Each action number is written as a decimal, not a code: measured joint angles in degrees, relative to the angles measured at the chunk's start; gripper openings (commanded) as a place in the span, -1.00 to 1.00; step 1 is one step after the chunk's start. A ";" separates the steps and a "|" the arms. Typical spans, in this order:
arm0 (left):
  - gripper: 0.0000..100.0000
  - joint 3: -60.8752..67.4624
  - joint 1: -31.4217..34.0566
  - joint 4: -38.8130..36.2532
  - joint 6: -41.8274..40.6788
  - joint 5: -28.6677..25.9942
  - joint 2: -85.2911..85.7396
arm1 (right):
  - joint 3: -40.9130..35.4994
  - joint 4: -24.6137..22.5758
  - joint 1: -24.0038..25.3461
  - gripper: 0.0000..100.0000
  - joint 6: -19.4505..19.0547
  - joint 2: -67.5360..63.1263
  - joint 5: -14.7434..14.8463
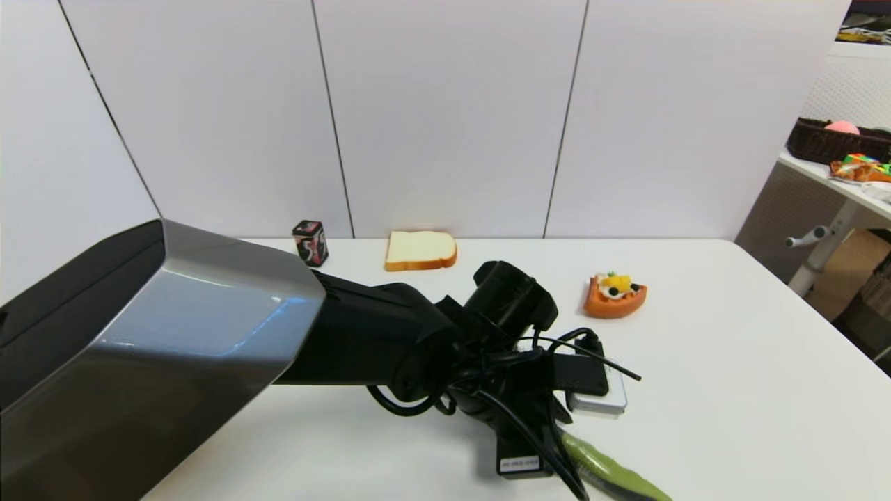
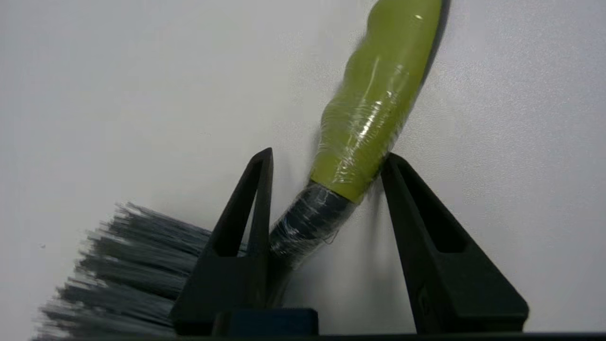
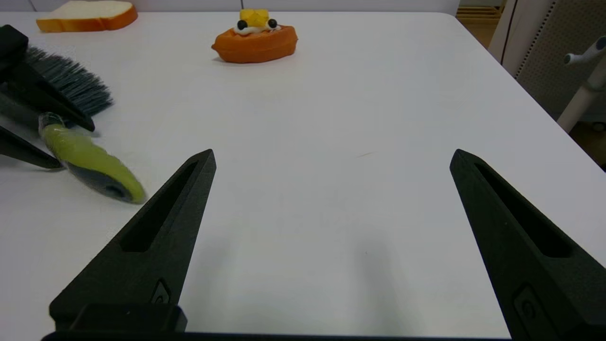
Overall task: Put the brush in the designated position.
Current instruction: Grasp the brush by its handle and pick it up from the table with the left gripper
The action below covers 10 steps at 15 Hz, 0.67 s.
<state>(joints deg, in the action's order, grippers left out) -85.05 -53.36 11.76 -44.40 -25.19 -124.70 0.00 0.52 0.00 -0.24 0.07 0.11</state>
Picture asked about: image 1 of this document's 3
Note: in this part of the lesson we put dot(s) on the orange fruit tart slice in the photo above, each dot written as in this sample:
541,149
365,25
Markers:
614,303

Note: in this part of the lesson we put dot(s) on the brown cardboard box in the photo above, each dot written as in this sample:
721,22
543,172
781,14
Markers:
853,271

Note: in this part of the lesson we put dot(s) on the dark brown wicker basket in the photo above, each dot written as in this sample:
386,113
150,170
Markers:
828,146

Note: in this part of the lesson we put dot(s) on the small black patterned tin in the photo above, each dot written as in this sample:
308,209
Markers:
310,244

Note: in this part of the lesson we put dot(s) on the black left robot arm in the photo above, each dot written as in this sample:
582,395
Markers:
174,348

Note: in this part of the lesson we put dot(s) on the colourful snack packet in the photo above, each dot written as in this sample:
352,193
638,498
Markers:
860,170

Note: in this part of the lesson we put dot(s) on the white bread slice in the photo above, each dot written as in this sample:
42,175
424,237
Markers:
419,248

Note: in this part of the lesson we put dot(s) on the white side table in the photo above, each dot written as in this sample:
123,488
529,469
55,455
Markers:
814,170

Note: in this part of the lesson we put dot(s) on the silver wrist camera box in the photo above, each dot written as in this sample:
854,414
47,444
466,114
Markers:
598,403

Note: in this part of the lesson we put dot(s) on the pink ball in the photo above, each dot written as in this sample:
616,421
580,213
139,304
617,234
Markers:
842,128

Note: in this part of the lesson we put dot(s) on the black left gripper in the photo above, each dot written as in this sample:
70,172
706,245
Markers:
518,435

